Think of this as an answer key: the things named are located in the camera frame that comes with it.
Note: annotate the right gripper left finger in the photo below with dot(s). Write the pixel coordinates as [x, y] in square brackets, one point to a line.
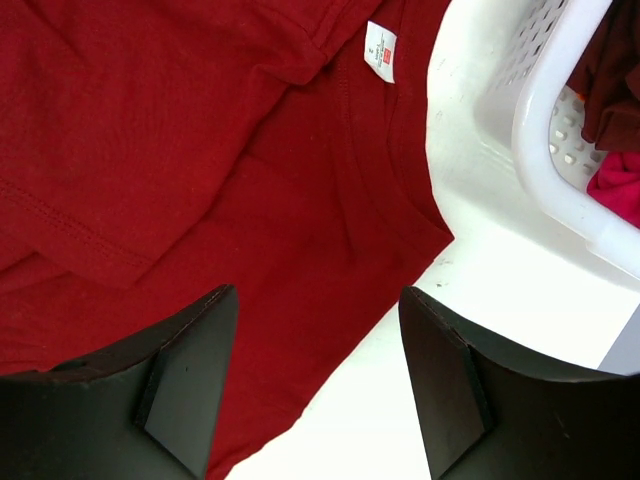
[145, 407]

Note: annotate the orange shirt in basket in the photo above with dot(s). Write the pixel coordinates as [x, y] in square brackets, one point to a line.
[616, 185]

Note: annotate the white plastic basket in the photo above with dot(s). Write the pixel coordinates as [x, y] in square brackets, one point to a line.
[528, 110]

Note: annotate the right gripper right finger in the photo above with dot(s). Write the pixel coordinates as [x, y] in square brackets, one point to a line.
[490, 408]

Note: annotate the dark red shirt in basket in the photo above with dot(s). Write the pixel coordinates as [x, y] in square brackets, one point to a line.
[607, 77]

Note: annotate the red t shirt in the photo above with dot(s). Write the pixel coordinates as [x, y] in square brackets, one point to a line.
[152, 151]

